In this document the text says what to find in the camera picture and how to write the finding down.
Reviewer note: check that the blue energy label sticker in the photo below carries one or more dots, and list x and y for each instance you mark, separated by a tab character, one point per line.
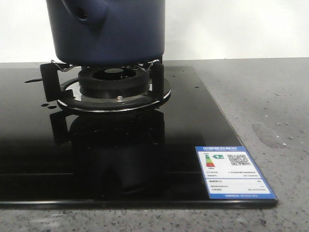
230	173

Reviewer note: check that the dark blue cooking pot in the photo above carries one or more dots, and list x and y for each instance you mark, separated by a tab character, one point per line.
107	32

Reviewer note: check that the black glass gas stove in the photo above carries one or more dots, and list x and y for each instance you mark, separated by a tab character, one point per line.
51	159

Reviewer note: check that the black right pot support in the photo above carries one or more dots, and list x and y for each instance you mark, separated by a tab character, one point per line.
52	85

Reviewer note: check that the right gas burner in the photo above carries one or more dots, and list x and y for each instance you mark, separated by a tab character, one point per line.
109	89

